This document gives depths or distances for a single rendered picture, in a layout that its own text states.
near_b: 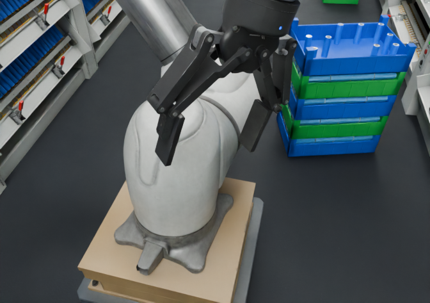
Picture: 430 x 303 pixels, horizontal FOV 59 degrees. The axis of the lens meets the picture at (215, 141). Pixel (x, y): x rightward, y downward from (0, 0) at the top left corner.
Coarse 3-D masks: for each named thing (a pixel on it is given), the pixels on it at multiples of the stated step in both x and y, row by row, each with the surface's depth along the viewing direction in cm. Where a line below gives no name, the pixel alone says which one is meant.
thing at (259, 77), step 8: (264, 48) 41; (264, 56) 42; (264, 64) 43; (256, 72) 46; (264, 72) 44; (256, 80) 48; (264, 80) 45; (272, 80) 46; (264, 88) 47; (272, 88) 47; (264, 96) 49; (272, 96) 48; (272, 104) 49
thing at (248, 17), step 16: (240, 0) 36; (256, 0) 36; (272, 0) 36; (224, 16) 39; (240, 16) 37; (256, 16) 36; (272, 16) 36; (288, 16) 37; (224, 32) 39; (240, 32) 39; (256, 32) 37; (272, 32) 37; (288, 32) 40; (224, 48) 39; (240, 48) 40; (256, 48) 41; (272, 48) 43; (240, 64) 41; (256, 64) 43
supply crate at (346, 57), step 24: (312, 24) 116; (336, 24) 116; (312, 48) 101; (336, 48) 116; (360, 48) 116; (408, 48) 102; (312, 72) 105; (336, 72) 105; (360, 72) 106; (384, 72) 106
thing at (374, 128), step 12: (288, 120) 124; (300, 120) 116; (384, 120) 119; (300, 132) 120; (312, 132) 120; (324, 132) 120; (336, 132) 121; (348, 132) 121; (360, 132) 122; (372, 132) 122
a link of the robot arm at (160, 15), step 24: (120, 0) 67; (144, 0) 65; (168, 0) 66; (144, 24) 67; (168, 24) 67; (192, 24) 69; (168, 48) 68; (240, 72) 71; (216, 96) 67; (240, 96) 69; (240, 120) 68; (240, 144) 70
